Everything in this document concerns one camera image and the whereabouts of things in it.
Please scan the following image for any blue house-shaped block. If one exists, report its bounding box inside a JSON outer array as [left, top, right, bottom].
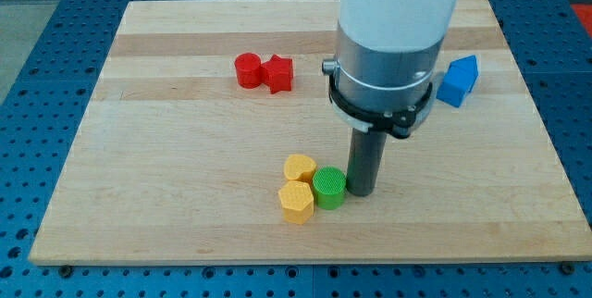
[[437, 55, 479, 108]]

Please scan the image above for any blue perforated metal table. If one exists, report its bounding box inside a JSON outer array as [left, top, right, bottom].
[[1, 0, 591, 297]]

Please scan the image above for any yellow heart block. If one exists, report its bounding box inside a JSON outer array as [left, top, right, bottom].
[[283, 154, 317, 184]]

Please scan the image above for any yellow hexagon block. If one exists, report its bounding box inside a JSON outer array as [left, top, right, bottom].
[[277, 180, 315, 225]]

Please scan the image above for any red cylinder block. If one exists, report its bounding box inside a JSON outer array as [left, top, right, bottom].
[[234, 53, 262, 89]]

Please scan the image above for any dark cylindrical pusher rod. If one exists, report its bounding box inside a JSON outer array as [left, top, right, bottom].
[[346, 129, 387, 197]]

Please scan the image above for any red star block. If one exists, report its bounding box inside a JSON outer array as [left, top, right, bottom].
[[261, 55, 294, 94]]

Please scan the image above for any green cylinder block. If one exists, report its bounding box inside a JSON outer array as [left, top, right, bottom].
[[313, 167, 346, 210]]

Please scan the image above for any wooden board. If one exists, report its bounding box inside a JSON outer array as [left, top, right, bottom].
[[30, 0, 591, 266]]

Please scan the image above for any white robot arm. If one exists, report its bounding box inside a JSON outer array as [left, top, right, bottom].
[[323, 0, 457, 139]]

